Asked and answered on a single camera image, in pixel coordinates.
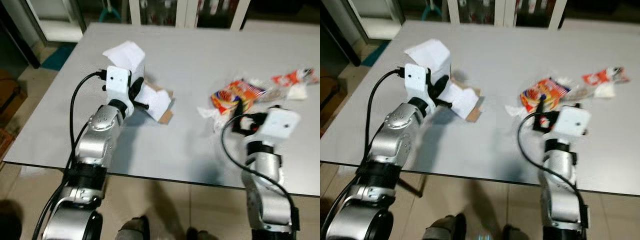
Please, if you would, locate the teal floor mat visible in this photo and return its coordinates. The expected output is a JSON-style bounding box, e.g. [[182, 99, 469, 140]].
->
[[360, 40, 392, 68], [41, 44, 77, 72]]

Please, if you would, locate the white framed glass cabinet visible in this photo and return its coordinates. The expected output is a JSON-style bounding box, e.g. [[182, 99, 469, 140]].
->
[[446, 0, 569, 30], [127, 0, 252, 31]]

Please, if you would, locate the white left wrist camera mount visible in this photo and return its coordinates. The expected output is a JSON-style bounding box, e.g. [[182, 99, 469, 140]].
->
[[104, 65, 134, 109], [403, 63, 432, 106]]

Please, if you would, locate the grey robot left foot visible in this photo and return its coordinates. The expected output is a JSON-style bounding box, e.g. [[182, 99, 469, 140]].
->
[[423, 212, 469, 240], [117, 215, 151, 240]]

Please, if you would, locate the red and white wrapper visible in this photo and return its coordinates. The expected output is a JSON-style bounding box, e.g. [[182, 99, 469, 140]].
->
[[271, 68, 319, 87], [582, 66, 630, 86]]

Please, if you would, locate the teal hoop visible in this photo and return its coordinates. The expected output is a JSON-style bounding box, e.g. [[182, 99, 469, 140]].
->
[[422, 2, 444, 21], [97, 4, 124, 24]]

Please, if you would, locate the black table leg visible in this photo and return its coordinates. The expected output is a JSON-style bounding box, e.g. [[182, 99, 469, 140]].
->
[[399, 177, 427, 199]]

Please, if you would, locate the small white tissue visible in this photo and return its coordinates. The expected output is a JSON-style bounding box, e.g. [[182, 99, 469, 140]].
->
[[594, 82, 616, 99], [287, 84, 309, 101]]

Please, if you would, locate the white low cabinet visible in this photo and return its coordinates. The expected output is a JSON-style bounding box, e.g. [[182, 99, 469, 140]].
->
[[25, 0, 87, 44], [347, 0, 402, 41]]

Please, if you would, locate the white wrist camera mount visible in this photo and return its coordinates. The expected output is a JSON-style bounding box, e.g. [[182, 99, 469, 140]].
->
[[257, 107, 301, 146], [553, 105, 592, 139], [403, 63, 432, 106], [104, 65, 134, 109]]

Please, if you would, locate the orange snack packet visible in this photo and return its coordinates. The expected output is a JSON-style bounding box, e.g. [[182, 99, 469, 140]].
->
[[519, 77, 571, 114], [210, 79, 267, 117]]

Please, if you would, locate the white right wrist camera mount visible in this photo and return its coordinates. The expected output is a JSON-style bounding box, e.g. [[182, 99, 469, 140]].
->
[[257, 107, 301, 146], [553, 105, 592, 139]]

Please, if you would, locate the grey robot right foot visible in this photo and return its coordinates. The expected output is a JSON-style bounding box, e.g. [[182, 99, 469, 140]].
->
[[502, 225, 527, 240], [187, 227, 214, 240]]

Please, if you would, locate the grey robot foot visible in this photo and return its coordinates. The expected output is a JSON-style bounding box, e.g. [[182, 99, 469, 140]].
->
[[423, 212, 469, 240], [502, 225, 527, 240], [117, 215, 151, 240], [187, 227, 214, 240]]

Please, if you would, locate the white torn cardboard box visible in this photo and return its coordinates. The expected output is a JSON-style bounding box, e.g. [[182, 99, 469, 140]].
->
[[403, 38, 484, 124], [102, 40, 176, 124]]

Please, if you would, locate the brown cardboard stack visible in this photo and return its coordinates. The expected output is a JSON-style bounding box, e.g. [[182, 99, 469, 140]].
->
[[320, 75, 342, 109]]

